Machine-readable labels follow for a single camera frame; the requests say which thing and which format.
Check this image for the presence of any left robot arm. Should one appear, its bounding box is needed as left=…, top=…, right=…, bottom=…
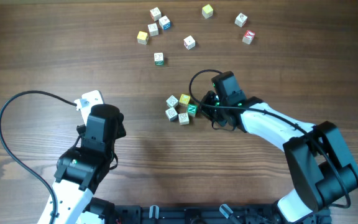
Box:
left=38, top=104, right=126, bottom=223

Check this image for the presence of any yellow top wooden block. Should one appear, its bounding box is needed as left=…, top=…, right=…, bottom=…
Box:
left=179, top=94, right=191, bottom=107

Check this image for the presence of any white block blue side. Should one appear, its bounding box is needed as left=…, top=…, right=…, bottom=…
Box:
left=158, top=16, right=171, bottom=30

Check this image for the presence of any white block red side top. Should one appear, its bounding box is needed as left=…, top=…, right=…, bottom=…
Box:
left=150, top=7, right=162, bottom=21

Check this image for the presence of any right black cable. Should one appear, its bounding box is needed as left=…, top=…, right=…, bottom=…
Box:
left=188, top=68, right=352, bottom=209

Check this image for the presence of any white block green side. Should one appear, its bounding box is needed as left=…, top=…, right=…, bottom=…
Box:
left=154, top=52, right=164, bottom=65

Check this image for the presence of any green N letter block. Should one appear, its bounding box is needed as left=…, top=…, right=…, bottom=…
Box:
left=187, top=104, right=198, bottom=117

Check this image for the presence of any plain white picture block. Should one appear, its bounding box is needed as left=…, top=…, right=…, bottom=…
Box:
left=178, top=113, right=190, bottom=125

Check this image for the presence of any red letter block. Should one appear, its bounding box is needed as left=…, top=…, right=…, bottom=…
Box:
left=242, top=30, right=255, bottom=45

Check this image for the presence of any white block red edge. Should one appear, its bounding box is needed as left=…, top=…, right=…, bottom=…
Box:
left=148, top=23, right=159, bottom=37

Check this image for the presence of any white block red side middle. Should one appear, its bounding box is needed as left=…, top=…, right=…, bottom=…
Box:
left=183, top=35, right=196, bottom=50

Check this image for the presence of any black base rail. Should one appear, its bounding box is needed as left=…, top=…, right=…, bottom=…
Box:
left=102, top=204, right=287, bottom=224

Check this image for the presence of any left black cable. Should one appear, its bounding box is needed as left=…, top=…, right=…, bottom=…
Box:
left=0, top=90, right=78, bottom=224

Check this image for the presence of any black cable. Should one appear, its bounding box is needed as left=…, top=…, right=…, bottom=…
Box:
left=0, top=90, right=78, bottom=224
left=188, top=68, right=352, bottom=209

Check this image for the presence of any white block moved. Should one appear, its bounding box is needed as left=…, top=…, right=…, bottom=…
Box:
left=166, top=95, right=179, bottom=108

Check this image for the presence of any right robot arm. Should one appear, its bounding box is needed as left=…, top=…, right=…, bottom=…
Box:
left=198, top=71, right=358, bottom=223

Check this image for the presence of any yellow block left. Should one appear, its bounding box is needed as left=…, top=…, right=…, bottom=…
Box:
left=137, top=31, right=149, bottom=45

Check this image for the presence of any white block far right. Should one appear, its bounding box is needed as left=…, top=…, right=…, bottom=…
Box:
left=234, top=13, right=248, bottom=27

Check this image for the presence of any white block red side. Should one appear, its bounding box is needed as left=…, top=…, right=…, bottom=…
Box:
left=183, top=35, right=196, bottom=50
left=150, top=7, right=162, bottom=21

